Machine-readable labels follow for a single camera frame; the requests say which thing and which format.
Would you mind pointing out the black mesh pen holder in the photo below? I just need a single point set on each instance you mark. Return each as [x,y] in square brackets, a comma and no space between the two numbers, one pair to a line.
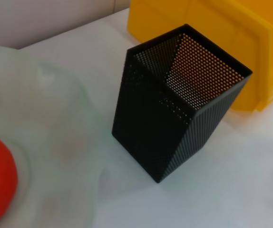
[150,133]

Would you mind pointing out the clear wavy glass fruit plate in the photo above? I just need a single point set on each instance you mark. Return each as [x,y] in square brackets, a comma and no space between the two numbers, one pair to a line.
[51,114]

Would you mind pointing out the yellow plastic bin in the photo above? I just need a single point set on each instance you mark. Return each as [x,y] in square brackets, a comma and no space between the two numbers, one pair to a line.
[222,21]

